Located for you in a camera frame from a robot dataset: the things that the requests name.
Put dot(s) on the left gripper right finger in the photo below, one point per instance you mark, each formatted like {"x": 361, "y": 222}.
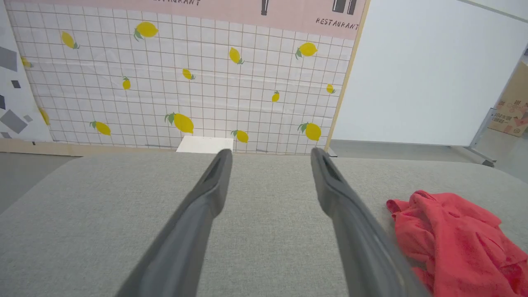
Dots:
{"x": 359, "y": 247}

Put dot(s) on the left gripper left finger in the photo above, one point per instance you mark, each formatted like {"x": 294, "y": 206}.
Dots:
{"x": 185, "y": 239}

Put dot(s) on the red garment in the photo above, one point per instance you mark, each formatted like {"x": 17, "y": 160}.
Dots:
{"x": 453, "y": 243}

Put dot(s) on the white box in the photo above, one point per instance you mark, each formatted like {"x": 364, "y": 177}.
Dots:
{"x": 204, "y": 144}

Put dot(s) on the lemon-pattern partition panel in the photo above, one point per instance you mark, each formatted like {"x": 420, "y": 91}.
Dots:
{"x": 82, "y": 149}

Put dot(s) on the lemon print grid backdrop cloth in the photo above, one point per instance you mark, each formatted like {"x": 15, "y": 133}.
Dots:
{"x": 214, "y": 82}

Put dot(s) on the printed cardboard box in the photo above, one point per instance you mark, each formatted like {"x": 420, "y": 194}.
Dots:
{"x": 513, "y": 107}

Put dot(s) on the white panel with grey shapes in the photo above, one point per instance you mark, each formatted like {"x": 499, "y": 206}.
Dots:
{"x": 18, "y": 86}

